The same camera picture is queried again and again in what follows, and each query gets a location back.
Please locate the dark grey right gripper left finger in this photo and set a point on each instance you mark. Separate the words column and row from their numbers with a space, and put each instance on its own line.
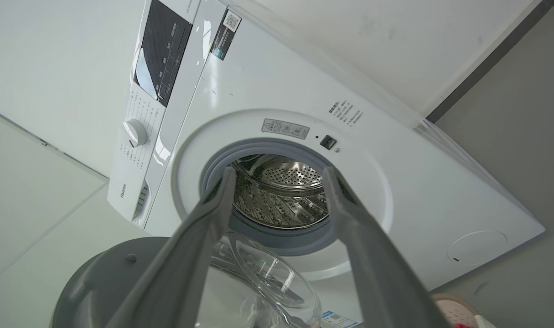
column 181, row 269

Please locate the white front-load washing machine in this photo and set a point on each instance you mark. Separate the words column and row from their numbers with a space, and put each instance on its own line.
column 281, row 91

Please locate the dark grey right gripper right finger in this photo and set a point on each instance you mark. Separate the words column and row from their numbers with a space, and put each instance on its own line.
column 377, row 269

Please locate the pink perforated laundry basket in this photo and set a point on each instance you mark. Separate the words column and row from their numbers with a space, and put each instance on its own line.
column 459, row 314

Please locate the grey round washing machine door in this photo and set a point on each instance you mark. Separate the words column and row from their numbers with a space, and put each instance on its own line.
column 112, row 282

